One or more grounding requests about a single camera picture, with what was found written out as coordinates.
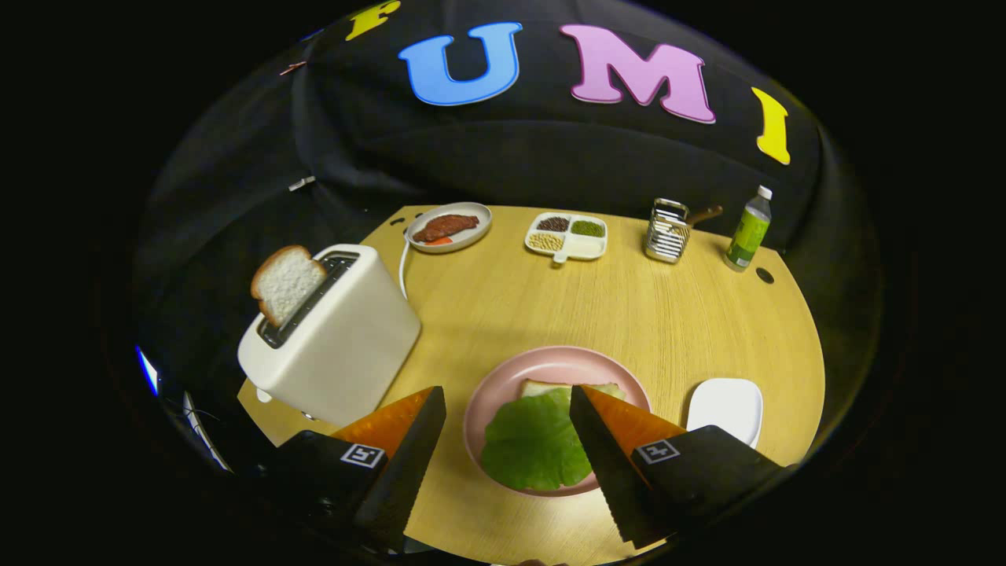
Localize white toaster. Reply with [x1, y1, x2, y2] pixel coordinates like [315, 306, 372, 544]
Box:
[237, 244, 422, 428]

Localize white divided dish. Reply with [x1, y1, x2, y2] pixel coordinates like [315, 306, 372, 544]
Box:
[524, 211, 609, 264]

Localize green lettuce leaf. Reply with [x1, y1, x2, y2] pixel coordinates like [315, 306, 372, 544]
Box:
[480, 385, 622, 492]

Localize black backdrop cloth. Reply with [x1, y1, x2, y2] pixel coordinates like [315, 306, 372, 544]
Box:
[134, 0, 885, 472]

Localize metal wire utensil holder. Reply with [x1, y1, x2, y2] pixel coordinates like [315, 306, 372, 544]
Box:
[644, 198, 692, 264]

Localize white round plate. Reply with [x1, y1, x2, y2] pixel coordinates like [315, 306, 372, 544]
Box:
[405, 202, 494, 254]

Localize white bread slice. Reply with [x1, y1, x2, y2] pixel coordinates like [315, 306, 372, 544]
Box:
[519, 380, 627, 402]

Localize toasted bread slice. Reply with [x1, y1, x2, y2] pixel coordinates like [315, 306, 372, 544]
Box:
[251, 244, 328, 328]

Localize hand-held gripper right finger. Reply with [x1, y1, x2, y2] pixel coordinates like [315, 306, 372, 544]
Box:
[569, 384, 787, 549]

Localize pink plate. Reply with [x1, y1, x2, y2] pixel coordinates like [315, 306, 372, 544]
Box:
[462, 346, 652, 498]

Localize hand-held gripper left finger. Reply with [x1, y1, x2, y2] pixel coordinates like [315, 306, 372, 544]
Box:
[263, 385, 447, 555]

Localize red-brown meat piece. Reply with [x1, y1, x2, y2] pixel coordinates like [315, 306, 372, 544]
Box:
[413, 214, 480, 243]

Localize white rounded square plate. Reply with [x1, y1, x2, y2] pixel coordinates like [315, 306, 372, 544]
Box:
[686, 378, 764, 450]

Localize green label plastic bottle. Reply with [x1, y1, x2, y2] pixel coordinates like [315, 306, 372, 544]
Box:
[725, 185, 773, 273]

